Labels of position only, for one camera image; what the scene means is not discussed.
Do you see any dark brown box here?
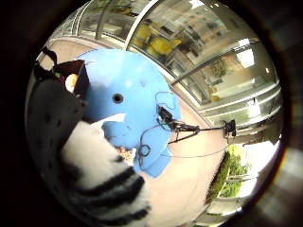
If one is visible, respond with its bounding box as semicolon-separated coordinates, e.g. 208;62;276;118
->
54;59;91;99

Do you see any black camera on tripod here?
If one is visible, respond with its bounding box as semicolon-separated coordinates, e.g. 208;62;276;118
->
156;105;202;145

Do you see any yellow round fruit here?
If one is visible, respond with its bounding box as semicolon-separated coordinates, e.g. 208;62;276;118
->
64;73;80;94

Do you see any thin grey cable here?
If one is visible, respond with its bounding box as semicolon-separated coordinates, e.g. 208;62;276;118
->
160;143;232;159

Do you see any black camera box on pole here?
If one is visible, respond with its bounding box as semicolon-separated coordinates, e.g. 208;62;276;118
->
223;119;238;139

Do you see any colourful snack packet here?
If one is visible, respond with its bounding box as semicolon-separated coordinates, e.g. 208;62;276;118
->
116;146;137;167

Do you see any green hedge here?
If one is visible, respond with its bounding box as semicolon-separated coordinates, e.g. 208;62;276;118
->
205;144;254;203

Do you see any yellow armchair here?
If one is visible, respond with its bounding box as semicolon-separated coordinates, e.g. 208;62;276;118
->
147;37;183;60
132;22;153;49

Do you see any thin black cable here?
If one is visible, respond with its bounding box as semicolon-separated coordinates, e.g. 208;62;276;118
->
137;91;178;168

